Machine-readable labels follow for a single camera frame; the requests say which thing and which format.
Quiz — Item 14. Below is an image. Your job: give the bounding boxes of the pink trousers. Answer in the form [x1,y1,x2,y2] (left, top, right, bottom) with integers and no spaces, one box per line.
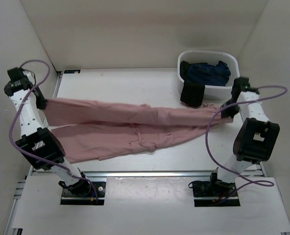
[44,98,233,164]

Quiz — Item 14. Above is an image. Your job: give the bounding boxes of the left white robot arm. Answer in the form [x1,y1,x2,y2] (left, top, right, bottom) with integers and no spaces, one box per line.
[4,67,91,196]

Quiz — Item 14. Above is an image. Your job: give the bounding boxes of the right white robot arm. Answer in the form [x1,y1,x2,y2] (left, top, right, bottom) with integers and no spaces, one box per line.
[208,77,280,196]

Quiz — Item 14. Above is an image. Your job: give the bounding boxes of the blue trousers in basket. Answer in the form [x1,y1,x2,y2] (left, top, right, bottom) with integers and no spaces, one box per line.
[186,61,231,86]

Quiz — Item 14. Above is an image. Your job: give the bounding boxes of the black trousers over basket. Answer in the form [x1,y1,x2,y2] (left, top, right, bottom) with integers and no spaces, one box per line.
[179,61,205,108]

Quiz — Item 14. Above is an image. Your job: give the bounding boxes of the white plastic basket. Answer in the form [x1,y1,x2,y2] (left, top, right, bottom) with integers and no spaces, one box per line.
[177,50,240,100]

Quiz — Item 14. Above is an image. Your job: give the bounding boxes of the aluminium table edge rail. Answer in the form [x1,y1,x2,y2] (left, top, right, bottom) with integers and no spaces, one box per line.
[2,71,62,235]

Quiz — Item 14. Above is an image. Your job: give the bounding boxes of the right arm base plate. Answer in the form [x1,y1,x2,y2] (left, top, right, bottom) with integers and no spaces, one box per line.
[188,181,241,207]

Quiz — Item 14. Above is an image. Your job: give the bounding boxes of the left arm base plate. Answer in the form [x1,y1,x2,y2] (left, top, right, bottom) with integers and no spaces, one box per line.
[58,181,106,206]

